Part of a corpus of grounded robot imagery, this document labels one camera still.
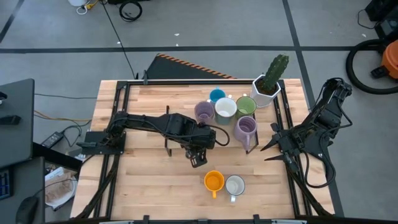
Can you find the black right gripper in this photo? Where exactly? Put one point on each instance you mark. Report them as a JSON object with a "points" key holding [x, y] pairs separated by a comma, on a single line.
{"points": [[292, 141]]}

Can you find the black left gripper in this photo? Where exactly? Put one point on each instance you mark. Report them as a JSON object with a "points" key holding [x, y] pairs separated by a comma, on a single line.
{"points": [[197, 157]]}

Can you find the yellow-orange faceted mug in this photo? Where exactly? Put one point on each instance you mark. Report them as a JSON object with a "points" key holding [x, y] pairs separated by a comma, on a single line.
{"points": [[214, 182]]}

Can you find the lavender ribbed mug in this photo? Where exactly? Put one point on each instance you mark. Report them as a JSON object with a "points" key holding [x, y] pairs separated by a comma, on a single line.
{"points": [[245, 127]]}

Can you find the dark purple ribbed mug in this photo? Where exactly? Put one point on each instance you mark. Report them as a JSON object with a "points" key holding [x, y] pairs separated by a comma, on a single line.
{"points": [[204, 110]]}

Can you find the green mug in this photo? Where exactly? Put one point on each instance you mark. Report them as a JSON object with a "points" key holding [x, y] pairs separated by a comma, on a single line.
{"points": [[246, 105]]}

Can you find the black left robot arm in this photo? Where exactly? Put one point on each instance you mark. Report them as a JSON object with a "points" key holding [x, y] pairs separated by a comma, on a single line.
{"points": [[149, 123]]}

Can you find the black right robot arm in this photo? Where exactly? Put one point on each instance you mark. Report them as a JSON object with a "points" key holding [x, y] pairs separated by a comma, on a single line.
{"points": [[329, 115]]}

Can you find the wooden shelf riser, black legs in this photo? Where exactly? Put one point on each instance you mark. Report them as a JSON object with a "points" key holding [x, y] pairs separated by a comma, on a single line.
{"points": [[234, 143]]}

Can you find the white hexagonal planter pot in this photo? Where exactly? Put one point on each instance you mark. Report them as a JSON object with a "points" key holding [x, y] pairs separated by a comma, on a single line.
{"points": [[258, 99]]}

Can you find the green cactus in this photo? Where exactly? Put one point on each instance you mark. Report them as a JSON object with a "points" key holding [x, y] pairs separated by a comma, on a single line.
{"points": [[276, 70]]}

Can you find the black mat, orange striped edge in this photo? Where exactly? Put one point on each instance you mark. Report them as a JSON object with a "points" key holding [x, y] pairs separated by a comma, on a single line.
{"points": [[174, 70]]}

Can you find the white bowl with brown paper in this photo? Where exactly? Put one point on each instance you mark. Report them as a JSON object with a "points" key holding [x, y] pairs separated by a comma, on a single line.
{"points": [[60, 189]]}

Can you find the black power adapter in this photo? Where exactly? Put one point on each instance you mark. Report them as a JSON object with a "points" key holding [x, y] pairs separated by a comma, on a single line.
{"points": [[53, 140]]}

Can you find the orange vacuum cleaner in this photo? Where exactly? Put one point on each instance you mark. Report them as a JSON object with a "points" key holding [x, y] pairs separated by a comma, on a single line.
{"points": [[391, 59]]}

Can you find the grey desk top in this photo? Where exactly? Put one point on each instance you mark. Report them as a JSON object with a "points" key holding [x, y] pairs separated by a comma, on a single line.
{"points": [[28, 180], [17, 140]]}

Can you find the black equipment case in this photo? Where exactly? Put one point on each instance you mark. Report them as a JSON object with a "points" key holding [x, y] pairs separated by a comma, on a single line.
{"points": [[384, 15]]}

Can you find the black computer mouse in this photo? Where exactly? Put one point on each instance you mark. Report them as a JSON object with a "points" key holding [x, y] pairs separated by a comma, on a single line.
{"points": [[27, 211]]}

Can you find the black object on desk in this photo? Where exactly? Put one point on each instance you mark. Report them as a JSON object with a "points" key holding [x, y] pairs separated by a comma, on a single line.
{"points": [[11, 120]]}

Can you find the dark keyboard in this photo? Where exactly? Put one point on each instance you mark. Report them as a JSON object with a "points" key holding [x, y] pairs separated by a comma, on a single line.
{"points": [[4, 183]]}

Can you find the white round container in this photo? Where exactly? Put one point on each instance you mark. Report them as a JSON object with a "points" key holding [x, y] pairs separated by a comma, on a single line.
{"points": [[76, 2]]}

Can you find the black metal table frame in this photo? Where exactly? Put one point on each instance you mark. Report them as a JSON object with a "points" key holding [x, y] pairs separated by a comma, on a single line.
{"points": [[122, 85]]}

